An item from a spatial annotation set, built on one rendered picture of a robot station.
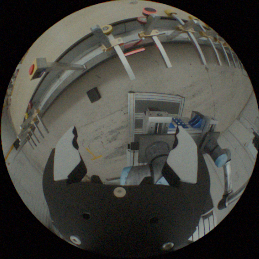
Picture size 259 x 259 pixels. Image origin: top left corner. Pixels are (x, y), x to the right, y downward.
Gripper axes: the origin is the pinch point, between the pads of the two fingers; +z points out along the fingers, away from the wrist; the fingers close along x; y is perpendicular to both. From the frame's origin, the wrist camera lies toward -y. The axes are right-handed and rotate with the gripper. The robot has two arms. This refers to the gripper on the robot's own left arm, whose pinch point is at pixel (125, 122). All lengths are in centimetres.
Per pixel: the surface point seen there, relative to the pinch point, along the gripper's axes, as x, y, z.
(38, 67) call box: -31.4, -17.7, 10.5
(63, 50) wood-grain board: -44, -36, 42
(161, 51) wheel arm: 20, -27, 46
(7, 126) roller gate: -840, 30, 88
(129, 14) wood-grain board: 1, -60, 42
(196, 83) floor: 122, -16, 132
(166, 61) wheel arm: 23, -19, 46
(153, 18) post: 10.2, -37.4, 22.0
